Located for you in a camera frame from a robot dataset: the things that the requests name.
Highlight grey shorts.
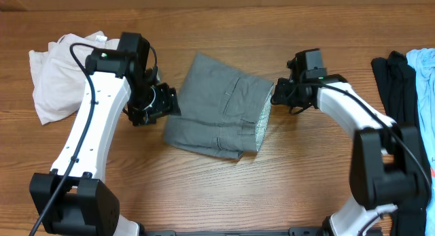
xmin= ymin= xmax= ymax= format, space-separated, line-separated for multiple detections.
xmin=163 ymin=53 xmax=274 ymax=159

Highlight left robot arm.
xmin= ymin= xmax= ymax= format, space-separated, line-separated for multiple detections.
xmin=29 ymin=32 xmax=181 ymax=236

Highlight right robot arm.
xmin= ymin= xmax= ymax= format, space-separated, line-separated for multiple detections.
xmin=271 ymin=48 xmax=432 ymax=236

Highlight beige folded shorts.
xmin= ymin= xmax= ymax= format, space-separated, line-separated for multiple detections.
xmin=29 ymin=31 xmax=120 ymax=125

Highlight black garment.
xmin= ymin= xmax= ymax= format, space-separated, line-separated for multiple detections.
xmin=371 ymin=51 xmax=430 ymax=236

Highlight light blue garment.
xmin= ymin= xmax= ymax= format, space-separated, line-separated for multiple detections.
xmin=406 ymin=48 xmax=434 ymax=236

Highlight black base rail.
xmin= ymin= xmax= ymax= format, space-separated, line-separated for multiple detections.
xmin=139 ymin=227 xmax=321 ymax=236

